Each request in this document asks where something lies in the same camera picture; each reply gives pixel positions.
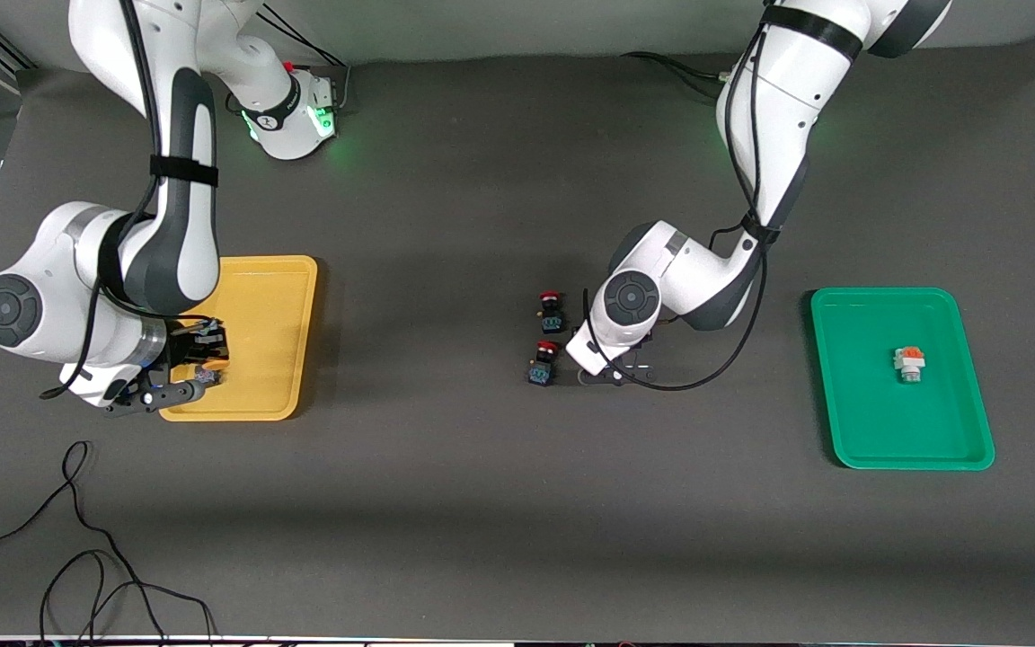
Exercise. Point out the yellow plastic tray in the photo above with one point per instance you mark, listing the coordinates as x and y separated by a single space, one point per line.
275 314

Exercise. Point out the green plastic tray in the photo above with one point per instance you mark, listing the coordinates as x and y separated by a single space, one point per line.
868 413

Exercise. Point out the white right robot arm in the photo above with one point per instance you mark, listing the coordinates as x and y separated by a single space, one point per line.
41 270

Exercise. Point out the red push button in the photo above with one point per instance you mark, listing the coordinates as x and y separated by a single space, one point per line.
553 319
542 370

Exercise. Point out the orange and white switch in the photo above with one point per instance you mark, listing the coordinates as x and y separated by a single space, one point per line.
909 367

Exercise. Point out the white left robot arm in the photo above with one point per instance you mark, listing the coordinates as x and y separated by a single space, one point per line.
787 99

